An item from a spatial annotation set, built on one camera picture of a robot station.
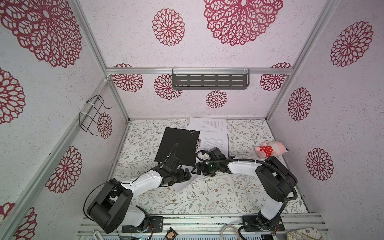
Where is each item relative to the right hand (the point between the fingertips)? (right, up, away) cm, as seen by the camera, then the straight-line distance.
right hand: (195, 171), depth 88 cm
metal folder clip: (+2, +14, +17) cm, 22 cm away
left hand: (-6, -6, -1) cm, 9 cm away
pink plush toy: (+48, +12, +7) cm, 50 cm away
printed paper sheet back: (+9, +29, +29) cm, 42 cm away
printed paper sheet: (+9, +17, +18) cm, 27 cm away
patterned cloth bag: (+52, -24, -20) cm, 61 cm away
